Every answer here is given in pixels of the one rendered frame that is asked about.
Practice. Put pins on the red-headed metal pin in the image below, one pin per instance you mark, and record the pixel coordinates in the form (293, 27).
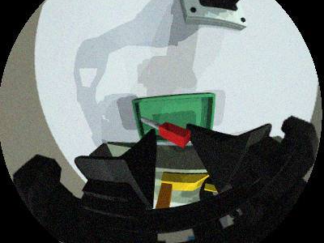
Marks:
(175, 134)

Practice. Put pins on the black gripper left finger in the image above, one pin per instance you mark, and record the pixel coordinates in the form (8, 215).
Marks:
(137, 167)

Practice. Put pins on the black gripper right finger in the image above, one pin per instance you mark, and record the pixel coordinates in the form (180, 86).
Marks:
(221, 153)

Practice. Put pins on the blue trolley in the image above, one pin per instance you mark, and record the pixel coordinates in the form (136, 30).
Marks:
(207, 190)

